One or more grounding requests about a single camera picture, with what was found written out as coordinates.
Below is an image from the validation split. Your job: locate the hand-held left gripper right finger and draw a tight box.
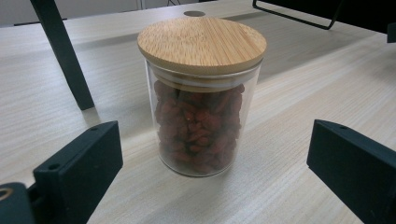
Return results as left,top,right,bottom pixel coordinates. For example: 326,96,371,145
306,119,396,224

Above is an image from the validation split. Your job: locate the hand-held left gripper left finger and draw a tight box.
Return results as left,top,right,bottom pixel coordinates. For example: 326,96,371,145
33,120,124,224

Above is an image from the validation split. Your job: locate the glass jar of dried berries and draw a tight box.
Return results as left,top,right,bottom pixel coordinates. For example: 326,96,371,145
144,59,262,178

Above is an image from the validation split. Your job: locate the round wooden jar lid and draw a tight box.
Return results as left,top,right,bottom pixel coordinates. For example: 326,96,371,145
136,16,268,77

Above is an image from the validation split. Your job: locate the black metal stand leg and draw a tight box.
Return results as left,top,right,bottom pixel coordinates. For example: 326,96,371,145
29,0,95,111

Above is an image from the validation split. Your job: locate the round grey desk grommet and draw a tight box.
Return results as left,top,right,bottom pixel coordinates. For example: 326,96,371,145
183,10,206,18

